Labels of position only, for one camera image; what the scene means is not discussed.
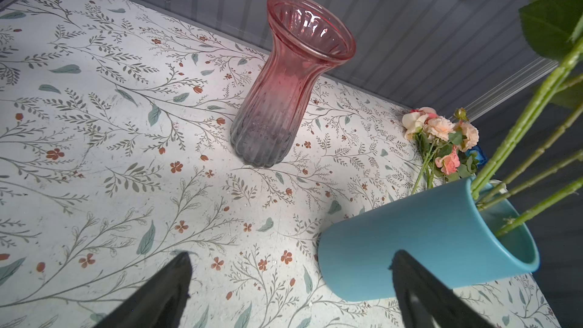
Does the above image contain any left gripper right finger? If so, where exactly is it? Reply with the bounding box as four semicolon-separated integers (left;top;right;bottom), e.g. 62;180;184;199
390;250;492;327

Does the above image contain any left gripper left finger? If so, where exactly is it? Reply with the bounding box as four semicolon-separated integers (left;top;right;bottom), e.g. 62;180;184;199
95;252;193;328

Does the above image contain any coral pink rose stem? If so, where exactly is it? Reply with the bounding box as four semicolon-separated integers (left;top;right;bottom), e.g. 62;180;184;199
478;102;582;210

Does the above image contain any teal ceramic vase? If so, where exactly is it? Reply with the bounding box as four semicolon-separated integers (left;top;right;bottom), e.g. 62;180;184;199
317;178;540;302

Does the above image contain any white blue flower stem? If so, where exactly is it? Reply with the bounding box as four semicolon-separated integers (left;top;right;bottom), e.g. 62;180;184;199
465;145;488;169

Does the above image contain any hot pink rose stem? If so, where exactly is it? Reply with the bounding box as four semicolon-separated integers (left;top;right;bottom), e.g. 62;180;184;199
494;176;583;238

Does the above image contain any pink ribbed glass vase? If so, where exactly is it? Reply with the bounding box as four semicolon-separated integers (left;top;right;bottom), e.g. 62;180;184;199
230;0;356;168

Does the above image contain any pink peony flower bunch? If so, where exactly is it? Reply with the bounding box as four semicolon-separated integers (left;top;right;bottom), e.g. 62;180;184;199
402;107;480;194

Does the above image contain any cream peach rose stem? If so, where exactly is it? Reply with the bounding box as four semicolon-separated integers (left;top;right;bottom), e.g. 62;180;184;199
478;149;582;211

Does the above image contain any pink peony spray stem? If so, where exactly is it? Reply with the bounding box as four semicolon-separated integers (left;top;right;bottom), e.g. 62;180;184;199
471;0;582;200

